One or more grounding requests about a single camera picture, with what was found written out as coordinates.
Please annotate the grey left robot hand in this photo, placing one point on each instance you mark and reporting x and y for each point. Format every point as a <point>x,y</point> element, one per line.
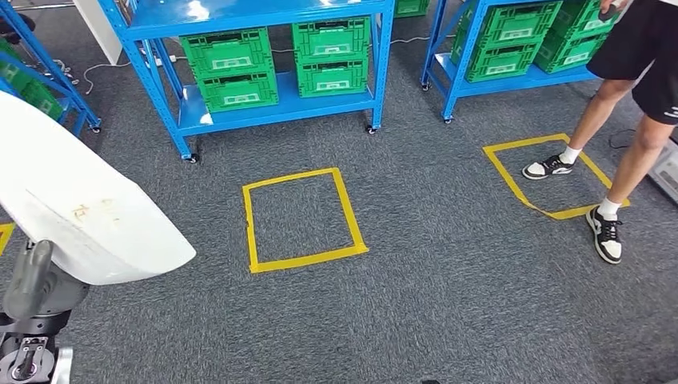
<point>42,291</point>

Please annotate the white plastic shell part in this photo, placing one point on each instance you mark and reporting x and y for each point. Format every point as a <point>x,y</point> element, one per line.
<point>79,212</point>

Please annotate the blue metal shelf rack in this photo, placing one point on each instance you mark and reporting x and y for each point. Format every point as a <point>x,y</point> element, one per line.
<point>53,63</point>
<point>503,89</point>
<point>254,13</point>

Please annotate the yellow floor tape strip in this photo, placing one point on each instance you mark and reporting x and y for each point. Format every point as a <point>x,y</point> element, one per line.
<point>5,236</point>

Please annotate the black handheld controller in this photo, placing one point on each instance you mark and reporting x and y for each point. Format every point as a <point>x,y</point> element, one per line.
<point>608,13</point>

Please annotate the grey floor device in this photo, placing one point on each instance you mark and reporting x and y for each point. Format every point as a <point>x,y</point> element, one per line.
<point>666,172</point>

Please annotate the standing person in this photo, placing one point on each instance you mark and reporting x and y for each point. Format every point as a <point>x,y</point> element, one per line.
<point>635,42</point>

